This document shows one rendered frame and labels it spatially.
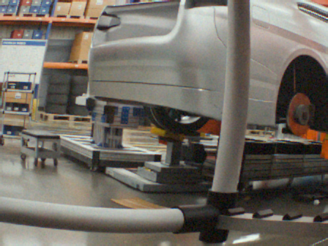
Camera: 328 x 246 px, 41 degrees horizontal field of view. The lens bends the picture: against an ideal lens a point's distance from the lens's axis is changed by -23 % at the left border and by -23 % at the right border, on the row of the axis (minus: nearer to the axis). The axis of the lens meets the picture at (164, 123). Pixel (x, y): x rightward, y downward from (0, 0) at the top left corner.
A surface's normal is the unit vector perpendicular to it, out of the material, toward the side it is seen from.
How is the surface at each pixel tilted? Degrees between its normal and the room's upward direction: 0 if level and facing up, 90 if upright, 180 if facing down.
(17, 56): 90
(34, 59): 90
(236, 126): 90
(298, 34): 90
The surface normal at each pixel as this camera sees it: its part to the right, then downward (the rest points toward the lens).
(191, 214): 0.52, -0.47
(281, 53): 0.49, 0.10
